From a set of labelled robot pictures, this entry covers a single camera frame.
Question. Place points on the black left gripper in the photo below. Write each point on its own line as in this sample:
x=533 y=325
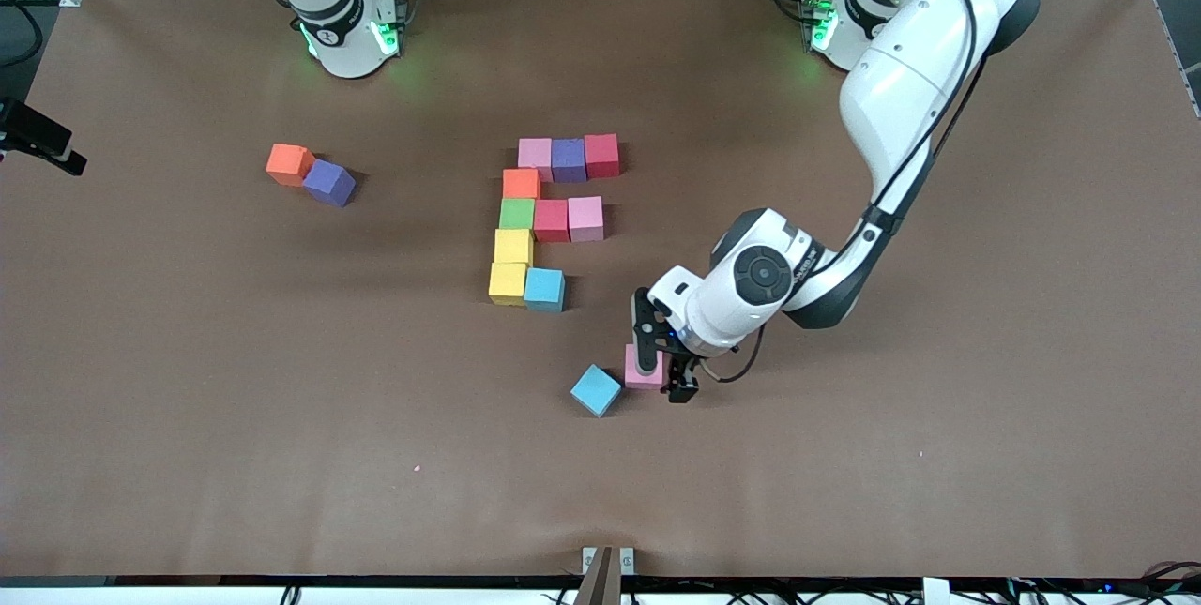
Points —
x=682 y=372

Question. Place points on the pink foam block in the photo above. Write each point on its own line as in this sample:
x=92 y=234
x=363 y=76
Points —
x=647 y=380
x=585 y=219
x=536 y=155

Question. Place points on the blue foam block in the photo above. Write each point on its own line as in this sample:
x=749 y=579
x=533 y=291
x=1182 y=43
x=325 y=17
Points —
x=597 y=390
x=544 y=290

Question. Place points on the yellow foam block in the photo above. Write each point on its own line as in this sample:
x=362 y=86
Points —
x=513 y=247
x=508 y=284

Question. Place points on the red foam block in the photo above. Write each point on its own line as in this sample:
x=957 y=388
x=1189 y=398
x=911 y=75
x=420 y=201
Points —
x=552 y=220
x=601 y=155

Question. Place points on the green foam block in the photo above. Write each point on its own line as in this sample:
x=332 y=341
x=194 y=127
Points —
x=517 y=213

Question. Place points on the purple foam block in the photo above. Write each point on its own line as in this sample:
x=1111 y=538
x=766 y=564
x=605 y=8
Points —
x=569 y=160
x=328 y=181

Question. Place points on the orange foam block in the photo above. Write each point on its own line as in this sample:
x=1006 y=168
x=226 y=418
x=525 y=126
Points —
x=521 y=183
x=287 y=162

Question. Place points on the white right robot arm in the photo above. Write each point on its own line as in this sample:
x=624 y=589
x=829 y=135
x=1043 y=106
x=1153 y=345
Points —
x=347 y=42

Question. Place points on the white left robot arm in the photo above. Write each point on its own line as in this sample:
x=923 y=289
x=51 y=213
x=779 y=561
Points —
x=760 y=275

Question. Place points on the brown paper table cover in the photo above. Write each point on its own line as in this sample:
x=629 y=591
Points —
x=844 y=455

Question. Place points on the small metal bracket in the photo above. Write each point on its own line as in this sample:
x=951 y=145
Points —
x=627 y=560

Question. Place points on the brown wedge post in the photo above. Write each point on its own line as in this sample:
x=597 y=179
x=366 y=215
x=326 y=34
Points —
x=598 y=582

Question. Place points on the white edge bracket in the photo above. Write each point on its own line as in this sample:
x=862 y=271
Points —
x=935 y=591

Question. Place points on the white table edge rail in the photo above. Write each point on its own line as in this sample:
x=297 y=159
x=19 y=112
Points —
x=188 y=597

